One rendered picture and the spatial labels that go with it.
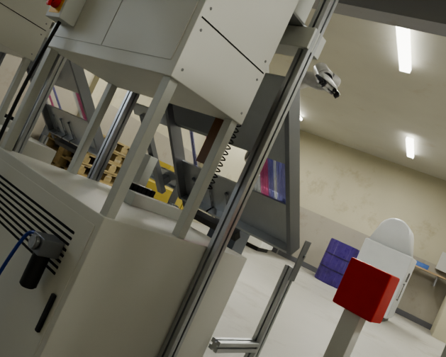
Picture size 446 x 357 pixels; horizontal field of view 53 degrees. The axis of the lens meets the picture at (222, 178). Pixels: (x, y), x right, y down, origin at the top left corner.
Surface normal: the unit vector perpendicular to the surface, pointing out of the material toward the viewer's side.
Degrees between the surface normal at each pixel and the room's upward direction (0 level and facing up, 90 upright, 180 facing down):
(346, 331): 90
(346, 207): 90
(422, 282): 90
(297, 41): 90
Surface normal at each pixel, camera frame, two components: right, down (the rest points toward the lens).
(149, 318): 0.70, 0.30
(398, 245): -0.46, -0.24
